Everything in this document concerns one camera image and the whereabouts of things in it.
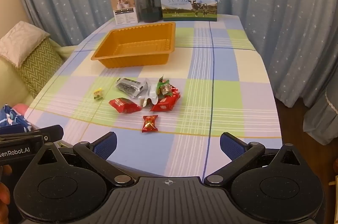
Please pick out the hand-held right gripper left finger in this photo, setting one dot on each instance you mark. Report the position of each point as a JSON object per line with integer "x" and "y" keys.
{"x": 105, "y": 146}

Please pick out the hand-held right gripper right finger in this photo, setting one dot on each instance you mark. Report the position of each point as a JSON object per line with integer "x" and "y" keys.
{"x": 232, "y": 146}

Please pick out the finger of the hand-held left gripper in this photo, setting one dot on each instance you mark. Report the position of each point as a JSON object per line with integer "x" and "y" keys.
{"x": 51, "y": 133}

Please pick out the red snack packet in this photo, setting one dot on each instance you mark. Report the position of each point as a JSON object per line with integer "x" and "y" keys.
{"x": 163, "y": 105}
{"x": 124, "y": 105}
{"x": 175, "y": 92}

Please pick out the small red gold candy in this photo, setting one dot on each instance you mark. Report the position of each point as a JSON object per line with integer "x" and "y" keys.
{"x": 150, "y": 123}

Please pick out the small yellow candy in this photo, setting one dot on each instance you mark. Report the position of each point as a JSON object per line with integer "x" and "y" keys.
{"x": 98, "y": 94}

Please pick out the silver black snack packet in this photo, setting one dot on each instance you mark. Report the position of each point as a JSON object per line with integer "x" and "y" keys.
{"x": 128, "y": 86}

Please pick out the white silver snack packet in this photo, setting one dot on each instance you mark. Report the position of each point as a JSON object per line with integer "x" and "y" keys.
{"x": 151, "y": 93}

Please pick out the green red candy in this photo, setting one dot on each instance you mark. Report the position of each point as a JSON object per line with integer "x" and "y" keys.
{"x": 164, "y": 88}

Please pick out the orange plastic tray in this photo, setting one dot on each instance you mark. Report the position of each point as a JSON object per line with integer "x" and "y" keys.
{"x": 137, "y": 47}

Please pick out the person's left hand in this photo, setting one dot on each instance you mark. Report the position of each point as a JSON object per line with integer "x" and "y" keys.
{"x": 4, "y": 196}

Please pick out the blue patterned cloth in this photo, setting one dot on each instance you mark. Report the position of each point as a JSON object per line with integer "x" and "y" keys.
{"x": 12, "y": 118}

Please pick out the pink cloth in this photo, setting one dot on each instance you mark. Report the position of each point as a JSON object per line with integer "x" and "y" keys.
{"x": 20, "y": 108}

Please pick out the cream sofa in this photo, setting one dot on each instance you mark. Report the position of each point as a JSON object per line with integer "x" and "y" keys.
{"x": 13, "y": 81}

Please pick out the green zigzag cushion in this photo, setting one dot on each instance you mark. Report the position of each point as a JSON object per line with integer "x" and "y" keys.
{"x": 39, "y": 65}

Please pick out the plaid tablecloth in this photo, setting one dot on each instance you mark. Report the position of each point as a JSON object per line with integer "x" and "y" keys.
{"x": 211, "y": 76}

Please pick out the blue cloth with lace trim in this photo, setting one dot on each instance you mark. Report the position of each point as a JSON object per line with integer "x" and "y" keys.
{"x": 322, "y": 118}

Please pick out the small white product box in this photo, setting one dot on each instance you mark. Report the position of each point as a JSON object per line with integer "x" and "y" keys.
{"x": 125, "y": 9}

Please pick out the dark glass jar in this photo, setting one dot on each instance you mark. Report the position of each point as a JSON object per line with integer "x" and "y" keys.
{"x": 150, "y": 9}

